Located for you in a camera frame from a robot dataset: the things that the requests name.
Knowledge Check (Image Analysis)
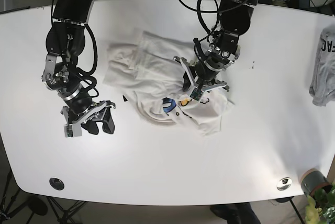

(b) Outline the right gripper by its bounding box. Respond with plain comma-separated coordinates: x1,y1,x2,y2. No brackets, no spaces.
44,77,116,138

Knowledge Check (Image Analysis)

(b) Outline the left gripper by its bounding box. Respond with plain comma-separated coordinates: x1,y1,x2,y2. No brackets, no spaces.
173,38,240,102

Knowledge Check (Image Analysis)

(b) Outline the white printed T-shirt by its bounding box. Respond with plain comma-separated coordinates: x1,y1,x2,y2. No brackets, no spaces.
104,32,233,136

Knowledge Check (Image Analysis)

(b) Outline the grey T-shirt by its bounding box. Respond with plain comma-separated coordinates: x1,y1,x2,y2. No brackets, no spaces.
309,25,334,106

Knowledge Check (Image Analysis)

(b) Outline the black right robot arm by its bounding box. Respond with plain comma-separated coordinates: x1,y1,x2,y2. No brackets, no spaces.
41,0,116,138

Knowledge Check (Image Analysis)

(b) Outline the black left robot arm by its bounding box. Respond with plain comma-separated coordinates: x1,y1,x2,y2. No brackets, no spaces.
173,0,258,102

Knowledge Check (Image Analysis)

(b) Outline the black table grommet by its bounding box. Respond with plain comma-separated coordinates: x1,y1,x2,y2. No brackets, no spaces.
49,177,65,191

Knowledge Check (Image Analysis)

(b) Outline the silver table grommet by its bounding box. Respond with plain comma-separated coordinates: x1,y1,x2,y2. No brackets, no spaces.
276,177,292,191

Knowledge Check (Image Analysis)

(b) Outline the grey plant pot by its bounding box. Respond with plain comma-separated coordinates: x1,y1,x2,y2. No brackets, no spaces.
300,169,332,196

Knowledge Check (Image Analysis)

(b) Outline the green potted plant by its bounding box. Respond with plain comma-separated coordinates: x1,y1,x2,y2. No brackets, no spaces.
305,185,334,224

